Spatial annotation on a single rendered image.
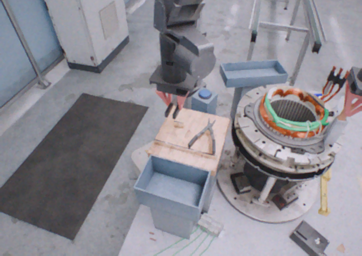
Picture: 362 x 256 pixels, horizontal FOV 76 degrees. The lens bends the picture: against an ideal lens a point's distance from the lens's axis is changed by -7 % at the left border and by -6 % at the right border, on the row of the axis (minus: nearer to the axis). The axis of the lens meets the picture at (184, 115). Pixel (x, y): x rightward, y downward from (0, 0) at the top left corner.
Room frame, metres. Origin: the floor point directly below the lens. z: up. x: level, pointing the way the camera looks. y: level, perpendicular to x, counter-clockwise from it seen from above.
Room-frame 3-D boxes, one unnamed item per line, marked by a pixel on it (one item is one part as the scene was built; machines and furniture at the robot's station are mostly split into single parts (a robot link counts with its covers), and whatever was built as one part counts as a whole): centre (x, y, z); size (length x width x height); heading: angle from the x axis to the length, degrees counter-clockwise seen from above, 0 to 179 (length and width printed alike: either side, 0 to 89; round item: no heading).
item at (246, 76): (0.81, -0.27, 0.92); 0.25 x 0.11 x 0.28; 98
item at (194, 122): (0.47, -0.02, 1.05); 0.20 x 0.19 x 0.02; 161
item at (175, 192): (0.32, 0.03, 0.92); 0.17 x 0.11 x 0.28; 71
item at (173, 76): (0.46, 0.02, 1.29); 0.10 x 0.07 x 0.07; 72
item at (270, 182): (0.39, -0.27, 0.91); 0.02 x 0.02 x 0.21
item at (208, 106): (0.68, -0.07, 0.91); 0.07 x 0.07 x 0.25; 54
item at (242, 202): (0.50, -0.31, 0.80); 0.39 x 0.39 x 0.01
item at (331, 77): (0.55, -0.43, 1.21); 0.04 x 0.04 x 0.03; 76
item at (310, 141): (0.50, -0.31, 1.05); 0.22 x 0.22 x 0.12
